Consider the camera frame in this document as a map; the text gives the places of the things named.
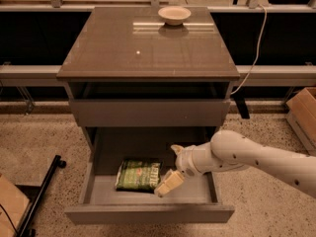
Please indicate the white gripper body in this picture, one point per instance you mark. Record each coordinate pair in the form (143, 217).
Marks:
(184, 162)

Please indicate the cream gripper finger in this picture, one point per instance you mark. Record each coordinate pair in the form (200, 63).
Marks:
(177, 149)
(171, 180)

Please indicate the green jalapeno chip bag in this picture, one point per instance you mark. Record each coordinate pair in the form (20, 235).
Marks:
(138, 175)

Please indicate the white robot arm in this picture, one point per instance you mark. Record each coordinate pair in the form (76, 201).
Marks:
(228, 150)

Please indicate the open grey middle drawer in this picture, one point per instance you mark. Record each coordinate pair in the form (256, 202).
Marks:
(196, 201)

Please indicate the grey drawer cabinet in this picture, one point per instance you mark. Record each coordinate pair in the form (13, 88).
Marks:
(132, 54)

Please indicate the closed grey top drawer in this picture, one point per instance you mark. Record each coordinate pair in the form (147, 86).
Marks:
(149, 113)

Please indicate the cardboard box right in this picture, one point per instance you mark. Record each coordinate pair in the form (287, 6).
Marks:
(302, 117)

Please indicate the cardboard box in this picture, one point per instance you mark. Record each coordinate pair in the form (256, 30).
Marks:
(302, 117)
(13, 205)

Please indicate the cream ceramic bowl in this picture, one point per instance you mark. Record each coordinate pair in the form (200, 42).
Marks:
(174, 15)

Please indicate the black wheeled stand leg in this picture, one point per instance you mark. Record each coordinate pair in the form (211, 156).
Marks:
(35, 195)

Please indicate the cardboard box left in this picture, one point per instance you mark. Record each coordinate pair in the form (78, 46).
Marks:
(13, 205)

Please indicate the grey metal rail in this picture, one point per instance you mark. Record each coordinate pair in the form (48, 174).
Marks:
(260, 76)

